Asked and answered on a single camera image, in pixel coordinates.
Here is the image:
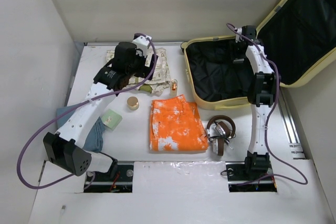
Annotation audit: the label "gold round jar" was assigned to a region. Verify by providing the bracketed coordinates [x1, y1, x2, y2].
[127, 97, 139, 111]

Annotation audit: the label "yellow open suitcase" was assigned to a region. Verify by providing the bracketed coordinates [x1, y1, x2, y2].
[182, 0, 335, 110]

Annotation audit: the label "green small box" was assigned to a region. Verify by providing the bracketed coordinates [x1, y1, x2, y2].
[101, 109, 122, 131]

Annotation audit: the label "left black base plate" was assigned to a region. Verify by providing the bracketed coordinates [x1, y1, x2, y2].
[83, 162, 134, 193]

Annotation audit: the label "blue folded jeans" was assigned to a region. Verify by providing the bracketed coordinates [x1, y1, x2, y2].
[56, 105, 105, 153]

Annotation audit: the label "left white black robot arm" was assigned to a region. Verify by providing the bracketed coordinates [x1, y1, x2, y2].
[43, 34, 157, 180]

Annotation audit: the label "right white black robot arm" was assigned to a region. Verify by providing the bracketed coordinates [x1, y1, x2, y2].
[227, 23, 279, 179]

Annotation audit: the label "brown silver headphones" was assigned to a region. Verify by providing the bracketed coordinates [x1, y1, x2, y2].
[206, 115, 236, 156]

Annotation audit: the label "cream green printed jacket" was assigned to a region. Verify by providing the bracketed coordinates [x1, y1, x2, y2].
[106, 48, 171, 97]

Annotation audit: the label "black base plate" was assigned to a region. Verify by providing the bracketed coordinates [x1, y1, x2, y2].
[83, 162, 134, 193]
[221, 162, 277, 193]

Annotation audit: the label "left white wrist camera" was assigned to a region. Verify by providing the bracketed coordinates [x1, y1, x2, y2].
[132, 33, 152, 56]

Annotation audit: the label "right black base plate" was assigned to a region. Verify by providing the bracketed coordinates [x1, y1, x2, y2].
[221, 162, 277, 193]

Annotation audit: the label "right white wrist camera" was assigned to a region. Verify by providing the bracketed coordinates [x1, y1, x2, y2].
[234, 28, 244, 43]

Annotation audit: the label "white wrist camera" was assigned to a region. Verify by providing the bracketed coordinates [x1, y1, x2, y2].
[234, 28, 244, 43]
[132, 33, 152, 56]

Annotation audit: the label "aluminium rail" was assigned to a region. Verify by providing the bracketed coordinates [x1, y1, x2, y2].
[278, 89, 306, 159]

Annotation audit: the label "orange white shorts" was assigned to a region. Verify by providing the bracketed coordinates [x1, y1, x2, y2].
[149, 94, 208, 152]

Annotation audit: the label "small clear perfume bottle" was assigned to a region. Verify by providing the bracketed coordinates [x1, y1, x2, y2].
[170, 79, 177, 97]

